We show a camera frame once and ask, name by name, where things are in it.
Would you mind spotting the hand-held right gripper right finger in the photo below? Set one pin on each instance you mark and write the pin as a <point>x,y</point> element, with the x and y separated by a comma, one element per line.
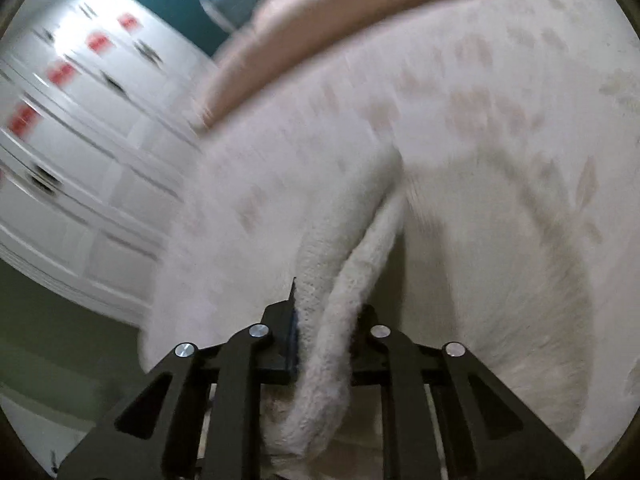
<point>415,400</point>

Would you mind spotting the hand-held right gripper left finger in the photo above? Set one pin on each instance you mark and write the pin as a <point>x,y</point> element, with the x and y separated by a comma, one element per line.
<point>235,385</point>

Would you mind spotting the cream knit sweater black hearts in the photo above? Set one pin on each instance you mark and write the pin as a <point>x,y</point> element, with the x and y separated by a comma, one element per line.
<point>325,260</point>

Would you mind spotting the bed with floral bedspread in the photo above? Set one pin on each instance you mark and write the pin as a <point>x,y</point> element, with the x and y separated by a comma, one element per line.
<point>500,210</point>

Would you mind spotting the white panelled wardrobe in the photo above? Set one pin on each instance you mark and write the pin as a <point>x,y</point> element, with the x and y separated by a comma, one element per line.
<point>75,160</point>

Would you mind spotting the pink duvet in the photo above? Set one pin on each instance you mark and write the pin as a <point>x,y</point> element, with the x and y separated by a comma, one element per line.
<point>300,40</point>

